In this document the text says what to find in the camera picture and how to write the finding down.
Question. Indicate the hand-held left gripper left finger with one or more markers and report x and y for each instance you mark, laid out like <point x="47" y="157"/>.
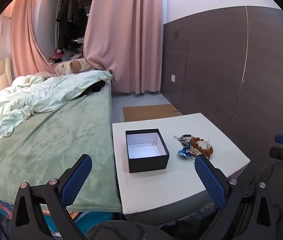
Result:
<point x="76" y="180"/>

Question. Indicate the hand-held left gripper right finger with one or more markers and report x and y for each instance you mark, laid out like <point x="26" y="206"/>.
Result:
<point x="210" y="182"/>

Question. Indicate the black jewelry box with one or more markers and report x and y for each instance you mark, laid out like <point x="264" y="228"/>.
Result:
<point x="146" y="152"/>

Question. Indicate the white bedside table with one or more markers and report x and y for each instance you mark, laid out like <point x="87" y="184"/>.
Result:
<point x="181" y="182"/>

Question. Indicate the blue printed bed sheet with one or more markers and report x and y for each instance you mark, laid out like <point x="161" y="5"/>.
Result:
<point x="94" y="221"/>

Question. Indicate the dark grey patterned cloth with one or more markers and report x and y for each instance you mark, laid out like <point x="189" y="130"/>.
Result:
<point x="131" y="231"/>

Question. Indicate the flat cardboard sheet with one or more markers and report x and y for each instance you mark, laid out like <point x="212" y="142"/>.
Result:
<point x="149" y="112"/>

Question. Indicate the light green duvet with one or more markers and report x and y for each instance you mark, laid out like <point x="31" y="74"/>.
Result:
<point x="31" y="97"/>

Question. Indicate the black cloth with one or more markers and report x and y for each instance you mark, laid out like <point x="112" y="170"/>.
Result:
<point x="96" y="87"/>

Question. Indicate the bear print pillow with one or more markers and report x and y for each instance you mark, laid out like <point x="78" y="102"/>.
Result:
<point x="74" y="66"/>

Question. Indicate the pile of stuffed toys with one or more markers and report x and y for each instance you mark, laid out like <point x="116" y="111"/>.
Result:
<point x="64" y="55"/>

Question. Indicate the wide pink curtain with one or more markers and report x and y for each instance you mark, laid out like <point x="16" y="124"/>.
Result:
<point x="129" y="42"/>

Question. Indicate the narrow pink curtain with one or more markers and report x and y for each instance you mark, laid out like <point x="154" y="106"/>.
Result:
<point x="27" y="37"/>

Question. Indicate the dark hanging clothes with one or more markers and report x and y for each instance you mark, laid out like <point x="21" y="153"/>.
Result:
<point x="69" y="17"/>

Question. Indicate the white wall socket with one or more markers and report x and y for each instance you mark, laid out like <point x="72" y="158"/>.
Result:
<point x="172" y="78"/>

